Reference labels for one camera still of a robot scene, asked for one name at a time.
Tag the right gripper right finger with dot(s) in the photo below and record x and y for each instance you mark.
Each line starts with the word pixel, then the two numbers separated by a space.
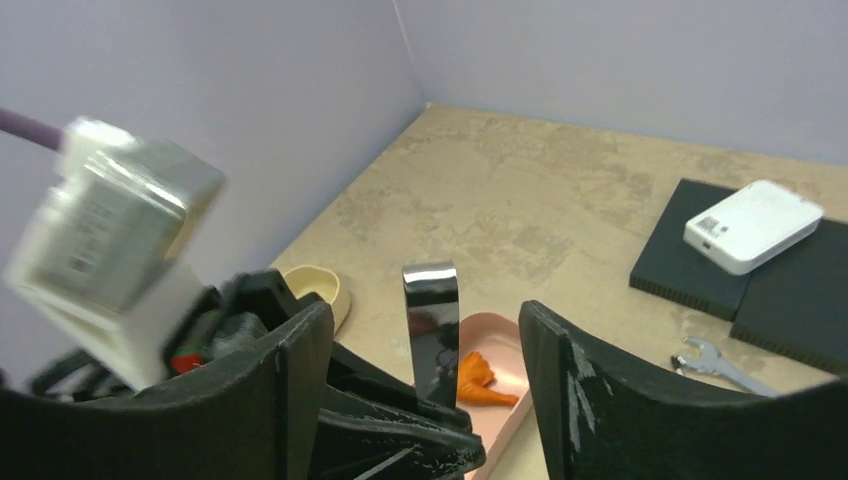
pixel 604 413

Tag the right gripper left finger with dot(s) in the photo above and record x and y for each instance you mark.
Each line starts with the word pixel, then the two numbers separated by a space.
pixel 249 415

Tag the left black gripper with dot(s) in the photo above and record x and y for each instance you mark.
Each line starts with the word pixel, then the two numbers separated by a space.
pixel 369 424

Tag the pink lunch box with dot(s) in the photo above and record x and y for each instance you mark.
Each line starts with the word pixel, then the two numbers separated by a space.
pixel 497 339

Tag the orange fried chicken piece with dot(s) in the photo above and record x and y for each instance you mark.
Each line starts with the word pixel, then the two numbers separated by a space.
pixel 474 377

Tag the black metal tongs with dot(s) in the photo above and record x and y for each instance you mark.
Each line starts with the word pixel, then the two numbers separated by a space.
pixel 431 295

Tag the beige lunch box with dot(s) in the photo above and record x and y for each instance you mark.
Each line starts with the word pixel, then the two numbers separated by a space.
pixel 327 284

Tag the white small box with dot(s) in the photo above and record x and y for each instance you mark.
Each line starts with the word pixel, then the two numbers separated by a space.
pixel 752 226

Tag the silver wrench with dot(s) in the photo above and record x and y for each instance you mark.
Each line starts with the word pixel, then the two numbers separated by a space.
pixel 710 361

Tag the black foam block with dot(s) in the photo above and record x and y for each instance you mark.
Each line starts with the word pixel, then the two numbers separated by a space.
pixel 794 305

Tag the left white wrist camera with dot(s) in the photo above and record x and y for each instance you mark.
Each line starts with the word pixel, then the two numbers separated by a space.
pixel 102 256

